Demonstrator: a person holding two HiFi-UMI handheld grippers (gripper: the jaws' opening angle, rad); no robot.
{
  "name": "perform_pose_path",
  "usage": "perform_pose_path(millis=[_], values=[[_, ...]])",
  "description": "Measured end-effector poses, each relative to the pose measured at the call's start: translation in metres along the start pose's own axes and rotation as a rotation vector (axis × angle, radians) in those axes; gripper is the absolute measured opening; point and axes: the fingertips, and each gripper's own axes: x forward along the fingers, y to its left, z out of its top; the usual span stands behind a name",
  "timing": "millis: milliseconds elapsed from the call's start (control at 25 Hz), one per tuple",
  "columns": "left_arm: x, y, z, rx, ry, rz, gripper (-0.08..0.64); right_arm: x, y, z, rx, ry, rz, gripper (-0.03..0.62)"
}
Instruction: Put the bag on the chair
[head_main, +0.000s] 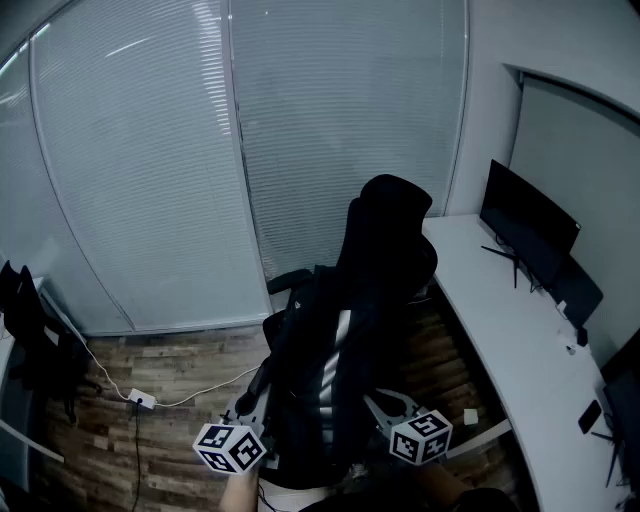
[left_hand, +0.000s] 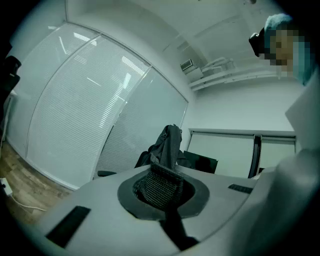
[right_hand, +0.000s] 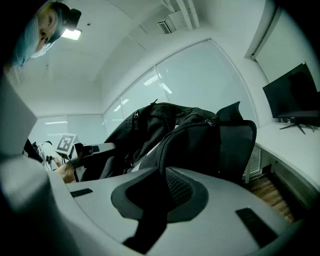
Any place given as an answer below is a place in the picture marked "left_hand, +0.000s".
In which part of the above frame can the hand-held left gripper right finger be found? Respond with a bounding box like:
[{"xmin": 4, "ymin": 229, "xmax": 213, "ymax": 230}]
[{"xmin": 159, "ymin": 165, "xmax": 185, "ymax": 211}]

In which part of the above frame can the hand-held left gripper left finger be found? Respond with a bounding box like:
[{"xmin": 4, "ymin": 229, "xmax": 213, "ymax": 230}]
[{"xmin": 132, "ymin": 162, "xmax": 161, "ymax": 210}]

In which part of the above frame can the black backpack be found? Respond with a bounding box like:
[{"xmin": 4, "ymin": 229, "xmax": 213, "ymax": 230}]
[{"xmin": 134, "ymin": 124, "xmax": 194, "ymax": 171}]

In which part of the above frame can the white roller blind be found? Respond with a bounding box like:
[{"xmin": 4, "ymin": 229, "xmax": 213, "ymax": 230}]
[
  {"xmin": 259, "ymin": 136, "xmax": 296, "ymax": 171},
  {"xmin": 190, "ymin": 131, "xmax": 255, "ymax": 179}
]

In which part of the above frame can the glass partition with white blinds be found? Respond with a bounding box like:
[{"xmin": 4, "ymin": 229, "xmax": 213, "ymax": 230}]
[{"xmin": 6, "ymin": 21, "xmax": 189, "ymax": 191}]

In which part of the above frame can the white pipe bundle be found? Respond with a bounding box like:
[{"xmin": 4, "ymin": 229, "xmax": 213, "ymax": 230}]
[{"xmin": 188, "ymin": 56, "xmax": 278, "ymax": 91}]

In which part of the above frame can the white ceiling air vent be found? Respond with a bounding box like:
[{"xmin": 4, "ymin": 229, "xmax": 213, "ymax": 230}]
[{"xmin": 180, "ymin": 58, "xmax": 194, "ymax": 72}]

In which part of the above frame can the white power strip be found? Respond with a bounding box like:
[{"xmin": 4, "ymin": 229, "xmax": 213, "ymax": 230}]
[{"xmin": 0, "ymin": 177, "xmax": 13, "ymax": 196}]

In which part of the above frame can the person's head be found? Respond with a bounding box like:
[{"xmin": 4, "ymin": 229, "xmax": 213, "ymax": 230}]
[{"xmin": 264, "ymin": 24, "xmax": 303, "ymax": 78}]

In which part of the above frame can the black window post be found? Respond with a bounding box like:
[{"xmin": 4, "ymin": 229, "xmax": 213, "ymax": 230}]
[{"xmin": 248, "ymin": 134, "xmax": 263, "ymax": 179}]

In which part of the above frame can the white wall-mounted box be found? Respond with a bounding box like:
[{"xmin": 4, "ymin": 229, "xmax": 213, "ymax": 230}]
[{"xmin": 183, "ymin": 66, "xmax": 204, "ymax": 83}]

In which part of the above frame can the white power strip cable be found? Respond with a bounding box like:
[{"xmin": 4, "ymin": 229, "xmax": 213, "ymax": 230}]
[{"xmin": 11, "ymin": 194, "xmax": 47, "ymax": 212}]

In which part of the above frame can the black head-mounted camera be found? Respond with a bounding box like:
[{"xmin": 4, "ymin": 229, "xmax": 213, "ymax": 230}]
[{"xmin": 248, "ymin": 27, "xmax": 266, "ymax": 58}]

